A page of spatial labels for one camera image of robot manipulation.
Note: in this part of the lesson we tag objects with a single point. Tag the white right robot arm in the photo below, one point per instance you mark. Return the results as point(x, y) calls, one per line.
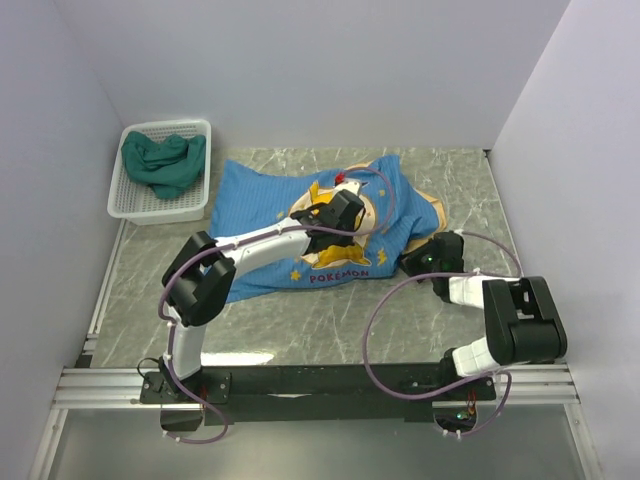
point(522, 323)

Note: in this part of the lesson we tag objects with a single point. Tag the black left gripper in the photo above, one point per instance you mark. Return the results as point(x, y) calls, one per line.
point(345, 240)

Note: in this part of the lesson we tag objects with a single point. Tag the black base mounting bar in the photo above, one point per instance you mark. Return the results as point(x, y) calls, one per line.
point(268, 393)

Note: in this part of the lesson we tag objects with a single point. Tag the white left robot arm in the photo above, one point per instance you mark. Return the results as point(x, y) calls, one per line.
point(198, 282)

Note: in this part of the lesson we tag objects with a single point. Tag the white perforated plastic basket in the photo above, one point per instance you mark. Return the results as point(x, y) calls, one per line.
point(137, 203)

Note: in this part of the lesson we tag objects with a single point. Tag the dark green cloth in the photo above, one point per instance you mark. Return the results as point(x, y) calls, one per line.
point(169, 168)

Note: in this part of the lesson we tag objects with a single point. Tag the aluminium frame rail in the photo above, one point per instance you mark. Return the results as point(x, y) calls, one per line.
point(120, 388)

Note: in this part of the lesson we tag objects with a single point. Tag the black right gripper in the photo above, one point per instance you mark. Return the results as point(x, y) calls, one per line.
point(408, 262)

